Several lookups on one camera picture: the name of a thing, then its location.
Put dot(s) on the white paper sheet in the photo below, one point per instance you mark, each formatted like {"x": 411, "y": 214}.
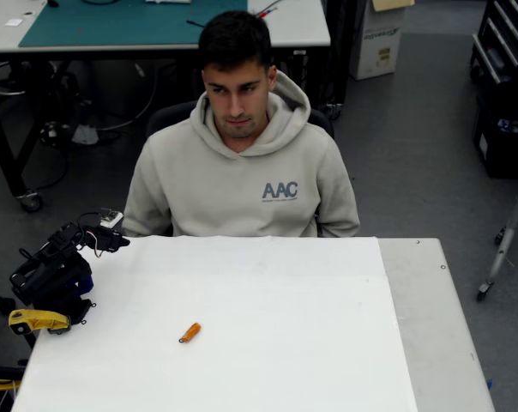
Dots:
{"x": 263, "y": 322}

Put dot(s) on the black and yellow clamp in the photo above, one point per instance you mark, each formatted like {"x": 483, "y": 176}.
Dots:
{"x": 4, "y": 375}

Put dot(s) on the green cutting mat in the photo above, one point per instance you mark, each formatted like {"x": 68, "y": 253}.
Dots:
{"x": 126, "y": 21}

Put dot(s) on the black office chair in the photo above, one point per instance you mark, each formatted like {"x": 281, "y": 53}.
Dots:
{"x": 169, "y": 116}

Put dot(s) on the metal stand leg with caster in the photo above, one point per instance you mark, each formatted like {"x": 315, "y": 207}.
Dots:
{"x": 505, "y": 244}

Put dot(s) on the small white paper note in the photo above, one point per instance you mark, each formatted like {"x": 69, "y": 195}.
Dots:
{"x": 13, "y": 22}

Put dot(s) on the thin black tool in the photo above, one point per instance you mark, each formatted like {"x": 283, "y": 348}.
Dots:
{"x": 195, "y": 23}

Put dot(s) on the white cardboard box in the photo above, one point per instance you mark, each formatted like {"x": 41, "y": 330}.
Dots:
{"x": 375, "y": 51}

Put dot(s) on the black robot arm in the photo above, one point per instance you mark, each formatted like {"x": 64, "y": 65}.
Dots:
{"x": 49, "y": 274}

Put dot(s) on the black storage bin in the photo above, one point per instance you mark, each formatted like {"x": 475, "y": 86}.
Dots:
{"x": 503, "y": 150}

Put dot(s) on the white power adapter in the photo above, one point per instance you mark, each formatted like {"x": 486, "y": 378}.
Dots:
{"x": 85, "y": 134}

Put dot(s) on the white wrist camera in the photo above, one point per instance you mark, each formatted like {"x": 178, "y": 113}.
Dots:
{"x": 111, "y": 219}

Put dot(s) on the small orange object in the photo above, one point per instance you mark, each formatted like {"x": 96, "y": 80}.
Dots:
{"x": 191, "y": 331}

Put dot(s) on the manila folder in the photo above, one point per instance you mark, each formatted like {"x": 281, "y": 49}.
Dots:
{"x": 392, "y": 3}

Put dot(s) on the grey workbench with black legs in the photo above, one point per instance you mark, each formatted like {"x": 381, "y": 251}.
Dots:
{"x": 297, "y": 30}

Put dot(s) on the man in beige hoodie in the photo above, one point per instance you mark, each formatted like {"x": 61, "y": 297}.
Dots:
{"x": 242, "y": 184}

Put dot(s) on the black tool cabinet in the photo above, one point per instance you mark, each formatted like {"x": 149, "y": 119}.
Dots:
{"x": 505, "y": 38}

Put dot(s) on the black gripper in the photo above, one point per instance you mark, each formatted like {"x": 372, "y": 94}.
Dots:
{"x": 112, "y": 241}

